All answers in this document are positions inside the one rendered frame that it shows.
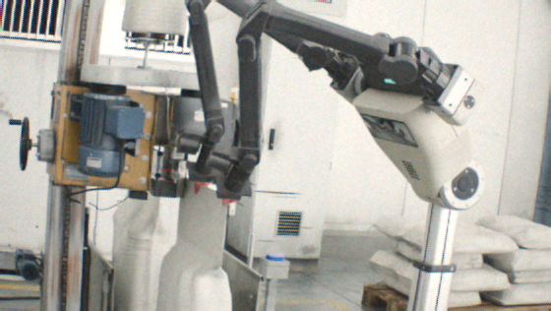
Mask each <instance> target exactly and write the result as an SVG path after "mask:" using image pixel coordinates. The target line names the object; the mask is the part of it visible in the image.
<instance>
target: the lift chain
mask: <svg viewBox="0 0 551 311"><path fill-rule="evenodd" d="M85 1H86V2H85V10H84V11H87V12H86V13H85V12H84V13H83V22H82V32H81V41H80V50H83V52H82V51H79V53H78V62H77V72H76V82H75V88H78V87H80V86H81V76H80V77H78V76H77V75H81V73H82V67H79V65H81V66H82V65H83V60H84V50H85V44H86V40H87V31H88V20H89V10H90V7H91V0H85ZM87 1H89V3H87ZM86 6H89V7H88V8H86ZM84 16H87V17H86V18H85V17H84ZM84 21H86V22H84ZM84 26H86V27H85V28H83V27H84ZM83 31H85V32H83ZM83 35H84V36H85V37H83ZM82 40H84V41H85V42H82ZM81 45H83V46H84V47H81ZM79 55H83V56H79ZM80 59H81V61H82V62H79V61H80ZM79 70H81V72H78V71H79ZM78 80H79V81H78ZM77 85H79V86H77ZM68 187H71V188H70V189H68ZM72 187H73V185H67V188H66V194H69V193H67V192H70V193H72ZM68 201H70V203H68ZM67 206H70V208H67ZM71 206H72V204H71V200H68V199H67V198H66V208H65V216H64V222H65V226H64V236H63V243H64V247H63V257H62V262H63V266H62V276H61V279H62V285H61V297H62V298H61V306H60V309H61V311H62V310H65V311H66V305H67V300H66V295H67V286H68V284H67V276H68V257H69V254H68V253H69V249H65V248H68V247H69V237H70V235H69V234H70V228H69V225H70V215H71ZM66 211H70V212H69V213H68V212H66ZM66 216H68V217H66ZM66 219H67V220H68V221H66ZM67 224H68V226H66V225H67ZM65 229H69V230H65ZM66 234H68V235H66ZM65 238H68V240H65ZM65 243H67V245H65ZM65 253H67V254H65ZM64 257H67V259H64ZM64 262H66V264H64ZM64 267H67V268H64ZM64 270H65V271H66V272H64ZM63 275H66V277H63ZM63 284H66V285H63ZM63 288H65V290H63ZM62 292H64V293H65V294H63V293H62ZM63 297H64V298H63ZM63 301H65V303H62V302H63ZM62 306H64V308H62Z"/></svg>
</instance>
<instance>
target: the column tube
mask: <svg viewBox="0 0 551 311"><path fill-rule="evenodd" d="M85 2H86V1H85V0H67V1H66V6H65V11H64V19H65V14H66V21H65V31H64V37H63V32H62V38H63V41H62V50H61V42H60V53H59V63H58V73H57V86H60V87H73V88H74V87H75V82H76V72H77V62H78V53H79V51H82V52H83V50H80V41H81V32H82V22H83V13H84V12H85V13H86V12H87V11H84V10H85ZM104 4H105V0H91V7H90V10H89V20H88V31H87V40H86V44H85V50H84V60H83V64H87V63H91V64H98V55H99V46H100V35H101V34H102V25H103V15H104ZM59 111H60V99H59V98H57V97H55V104H54V116H53V121H55V122H56V123H59ZM66 188H67V184H58V183H54V180H53V179H52V178H51V177H50V176H49V178H48V188H47V196H48V198H47V209H46V229H45V249H44V258H45V259H44V269H43V273H44V279H43V298H42V303H43V307H42V311H61V309H60V306H61V298H62V297H61V285H62V279H61V276H62V266H63V262H62V257H63V247H64V243H63V236H64V226H65V222H64V216H65V208H66V196H65V195H66ZM85 189H88V187H87V186H84V185H73V187H72V193H74V192H78V191H81V190H85ZM71 198H73V199H76V200H79V201H80V204H79V203H77V202H74V201H71V204H72V206H71V215H70V225H69V228H70V234H69V235H70V237H69V247H68V248H65V249H69V253H68V254H69V257H68V276H67V284H68V286H67V295H66V300H67V305H66V311H80V308H81V298H82V297H81V289H82V268H83V262H82V260H83V250H84V241H83V240H84V230H85V220H86V218H85V210H86V200H87V192H83V193H80V194H76V195H72V197H71Z"/></svg>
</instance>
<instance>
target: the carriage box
mask: <svg viewBox="0 0 551 311"><path fill-rule="evenodd" d="M73 93H76V94H84V93H93V92H90V91H89V88H84V87H78V88H73V87H60V86H57V83H53V91H51V92H50V95H52V101H51V112H50V122H49V130H52V131H54V133H55V149H54V156H53V161H52V162H48V163H47V165H46V173H48V174H49V176H50V177H51V178H52V179H53V180H54V183H58V184H67V185H84V186H93V187H99V188H109V187H112V186H114V185H115V184H116V182H117V178H118V177H117V178H106V177H97V176H90V175H89V180H84V179H65V178H64V173H65V163H67V164H77V162H78V149H79V145H82V144H83V142H81V141H80V140H79V139H80V128H81V122H77V121H70V120H69V114H70V103H71V95H72V94H73ZM124 94H126V95H127V96H130V97H131V100H133V101H136V102H139V103H142V104H143V106H144V109H145V110H146V116H145V125H144V136H143V138H142V139H141V140H140V150H139V156H138V157H132V156H131V155H128V154H127V153H126V159H125V167H124V172H123V173H122V175H121V176H120V181H119V184H118V185H117V186H116V187H115V188H116V189H133V191H149V192H150V191H151V184H152V173H153V154H154V151H153V143H154V133H155V123H156V113H157V112H158V103H159V94H158V93H151V92H147V91H144V90H134V89H127V93H122V94H121V95H124ZM55 97H57V98H59V99H60V111H59V123H56V122H55V121H53V116H54V104H55Z"/></svg>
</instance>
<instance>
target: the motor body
mask: <svg viewBox="0 0 551 311"><path fill-rule="evenodd" d="M128 101H131V97H130V96H127V95H126V94H124V95H121V93H117V94H103V93H84V98H83V107H82V118H81V128H80V139H79V140H80V141H81V142H83V144H82V145H79V149H78V162H77V165H78V168H79V170H80V172H82V173H83V174H85V175H90V176H97V177H106V178H117V177H118V170H119V161H120V145H119V143H118V141H119V139H118V138H116V137H113V136H109V135H105V134H104V122H105V111H106V106H108V105H114V106H130V102H128ZM125 159H126V151H125V149H123V157H122V167H121V175H122V173H123V172H124V167H125Z"/></svg>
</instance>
